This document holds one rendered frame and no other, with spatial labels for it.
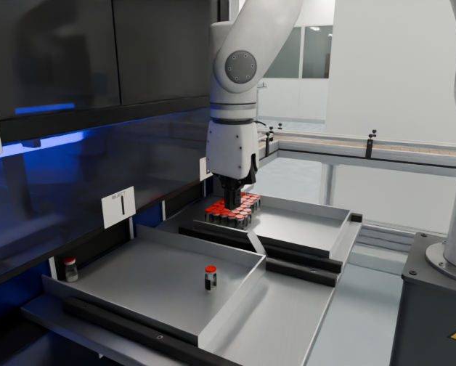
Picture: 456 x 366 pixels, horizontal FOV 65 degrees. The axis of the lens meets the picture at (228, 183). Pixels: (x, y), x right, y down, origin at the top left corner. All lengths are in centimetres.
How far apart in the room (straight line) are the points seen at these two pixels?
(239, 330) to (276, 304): 9
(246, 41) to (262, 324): 44
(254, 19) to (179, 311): 48
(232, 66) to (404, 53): 185
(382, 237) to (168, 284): 135
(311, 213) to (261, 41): 61
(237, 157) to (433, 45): 182
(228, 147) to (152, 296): 30
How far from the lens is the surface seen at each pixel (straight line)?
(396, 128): 235
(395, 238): 190
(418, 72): 233
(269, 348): 59
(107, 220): 72
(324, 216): 105
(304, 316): 66
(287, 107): 937
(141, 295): 71
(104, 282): 76
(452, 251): 93
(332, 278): 73
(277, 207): 108
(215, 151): 67
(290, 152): 184
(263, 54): 55
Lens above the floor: 128
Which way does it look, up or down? 18 degrees down
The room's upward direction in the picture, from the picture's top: straight up
